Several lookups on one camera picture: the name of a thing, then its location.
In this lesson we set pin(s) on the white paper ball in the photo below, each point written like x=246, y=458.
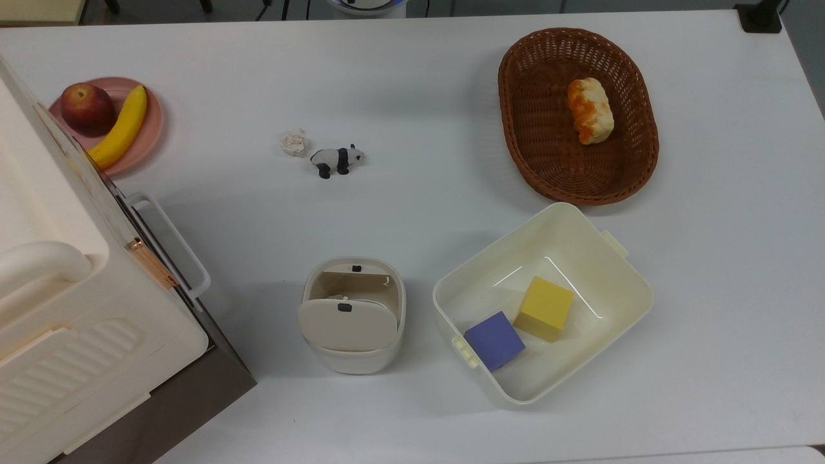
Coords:
x=294, y=143

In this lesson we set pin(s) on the cream flip-lid trash can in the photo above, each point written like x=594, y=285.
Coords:
x=348, y=325

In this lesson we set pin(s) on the small panda toy figure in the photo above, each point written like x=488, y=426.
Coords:
x=332, y=158

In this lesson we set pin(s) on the purple foam cube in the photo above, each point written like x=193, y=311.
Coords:
x=493, y=338

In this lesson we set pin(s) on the yellow foam cube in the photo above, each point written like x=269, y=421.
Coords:
x=544, y=306

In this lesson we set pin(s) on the brown wicker basket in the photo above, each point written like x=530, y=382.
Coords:
x=541, y=129

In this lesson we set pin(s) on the cream plastic storage bin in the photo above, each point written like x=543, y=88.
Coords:
x=580, y=238

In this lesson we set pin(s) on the orange glazed bread piece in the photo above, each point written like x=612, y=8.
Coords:
x=590, y=109

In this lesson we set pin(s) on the copper latch strip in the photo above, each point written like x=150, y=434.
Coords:
x=151, y=263

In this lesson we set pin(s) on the pink plate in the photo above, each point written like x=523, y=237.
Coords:
x=151, y=129

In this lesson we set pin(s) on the yellow banana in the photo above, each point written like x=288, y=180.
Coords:
x=122, y=129

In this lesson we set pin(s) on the red apple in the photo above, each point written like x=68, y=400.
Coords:
x=87, y=109

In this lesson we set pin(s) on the beige desk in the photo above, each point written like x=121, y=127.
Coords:
x=38, y=9

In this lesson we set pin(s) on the black table clamp mount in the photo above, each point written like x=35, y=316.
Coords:
x=760, y=19

